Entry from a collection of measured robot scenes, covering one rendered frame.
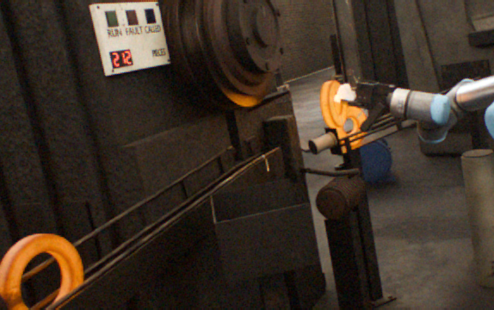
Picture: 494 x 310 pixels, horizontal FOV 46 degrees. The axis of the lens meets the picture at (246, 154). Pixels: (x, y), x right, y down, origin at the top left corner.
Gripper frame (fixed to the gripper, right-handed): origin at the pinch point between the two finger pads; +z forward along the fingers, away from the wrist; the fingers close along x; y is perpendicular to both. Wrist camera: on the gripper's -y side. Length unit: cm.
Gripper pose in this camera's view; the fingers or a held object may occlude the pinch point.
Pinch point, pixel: (333, 98)
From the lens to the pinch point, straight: 196.6
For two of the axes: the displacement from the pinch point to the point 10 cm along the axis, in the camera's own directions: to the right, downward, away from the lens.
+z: -8.7, -2.0, 4.4
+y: 0.7, -9.5, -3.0
